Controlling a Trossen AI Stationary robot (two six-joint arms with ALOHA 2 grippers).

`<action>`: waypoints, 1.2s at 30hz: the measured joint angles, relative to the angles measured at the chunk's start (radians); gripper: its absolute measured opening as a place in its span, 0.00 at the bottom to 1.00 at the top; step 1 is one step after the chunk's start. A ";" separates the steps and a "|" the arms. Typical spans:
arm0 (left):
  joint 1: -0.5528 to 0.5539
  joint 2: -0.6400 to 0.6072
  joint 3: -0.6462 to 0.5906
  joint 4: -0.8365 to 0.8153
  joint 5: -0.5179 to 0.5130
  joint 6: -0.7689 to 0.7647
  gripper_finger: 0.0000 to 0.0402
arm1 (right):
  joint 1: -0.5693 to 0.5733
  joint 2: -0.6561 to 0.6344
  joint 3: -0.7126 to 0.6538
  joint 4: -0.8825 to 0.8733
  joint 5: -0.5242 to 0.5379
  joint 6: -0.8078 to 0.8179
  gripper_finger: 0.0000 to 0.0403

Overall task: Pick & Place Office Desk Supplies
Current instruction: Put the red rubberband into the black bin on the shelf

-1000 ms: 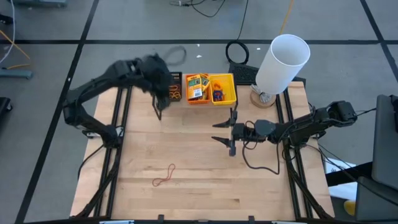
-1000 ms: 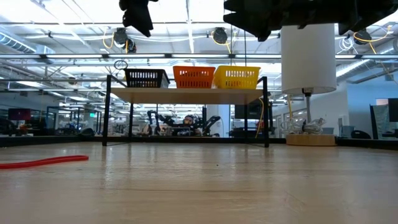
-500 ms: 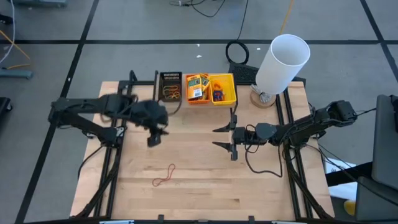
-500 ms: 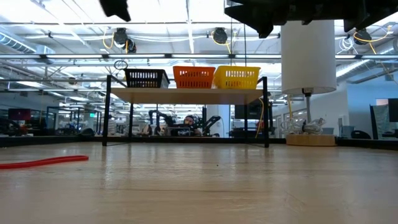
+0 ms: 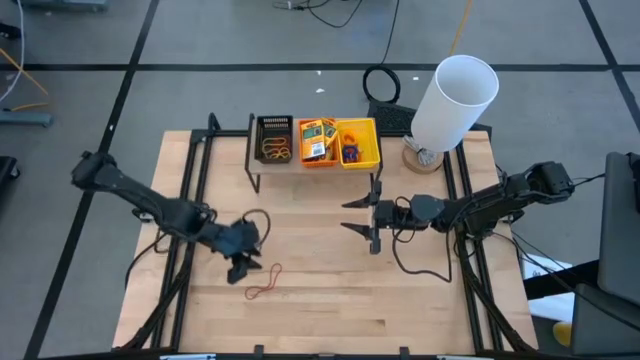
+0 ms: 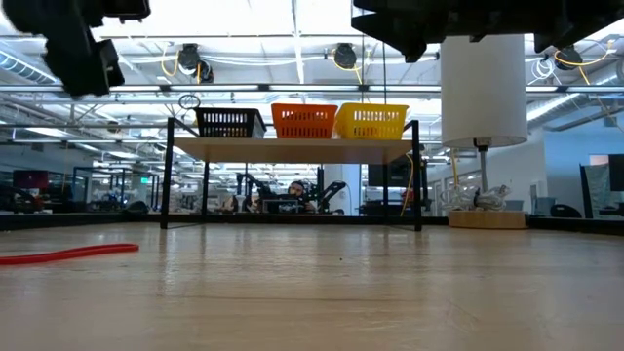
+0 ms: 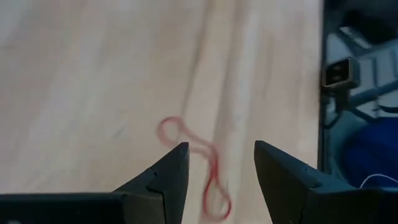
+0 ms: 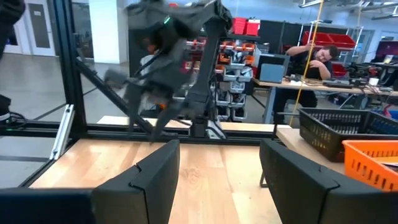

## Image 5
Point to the white paper sheet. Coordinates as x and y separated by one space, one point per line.
550 307

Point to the wooden shelf with black legs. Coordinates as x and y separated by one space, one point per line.
300 171

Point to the grey stand base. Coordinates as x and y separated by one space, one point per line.
65 4
25 118

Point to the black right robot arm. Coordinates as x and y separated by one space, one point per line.
500 200

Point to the black aluminium table frame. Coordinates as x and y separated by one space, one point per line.
192 150

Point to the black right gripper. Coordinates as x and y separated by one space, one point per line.
392 215

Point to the black floor object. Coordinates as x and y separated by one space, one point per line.
7 167

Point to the grey monitor back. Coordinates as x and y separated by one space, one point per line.
620 225

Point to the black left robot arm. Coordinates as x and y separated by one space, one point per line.
150 202

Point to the black stand leg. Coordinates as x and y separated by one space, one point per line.
560 282

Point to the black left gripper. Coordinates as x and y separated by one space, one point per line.
240 240

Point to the white shade table lamp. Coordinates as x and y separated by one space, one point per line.
450 110

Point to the black table clamp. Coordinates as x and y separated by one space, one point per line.
259 350
405 351

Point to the dark grey box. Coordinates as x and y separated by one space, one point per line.
605 325

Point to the orange plastic basket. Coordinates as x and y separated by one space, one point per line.
301 162

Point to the black mesh panel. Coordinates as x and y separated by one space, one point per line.
392 120

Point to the yellow round object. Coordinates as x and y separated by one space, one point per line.
563 334

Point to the yellow plastic basket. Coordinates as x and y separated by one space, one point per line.
370 145

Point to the black plastic basket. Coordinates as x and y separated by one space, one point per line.
259 150

